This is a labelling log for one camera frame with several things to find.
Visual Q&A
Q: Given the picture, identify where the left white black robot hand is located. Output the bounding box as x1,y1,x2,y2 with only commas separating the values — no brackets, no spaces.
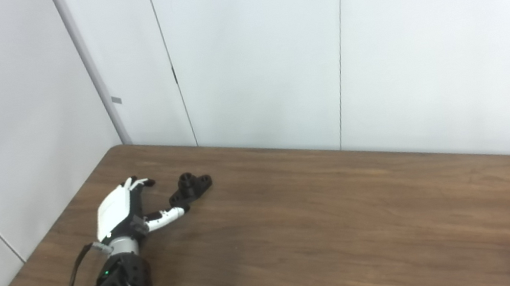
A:
87,168,193,245

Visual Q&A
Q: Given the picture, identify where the grey wall corner post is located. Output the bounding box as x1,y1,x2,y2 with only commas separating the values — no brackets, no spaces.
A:
50,0,132,154

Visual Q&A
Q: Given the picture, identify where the black plastic holder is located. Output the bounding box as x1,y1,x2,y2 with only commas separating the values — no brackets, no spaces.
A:
165,169,217,210

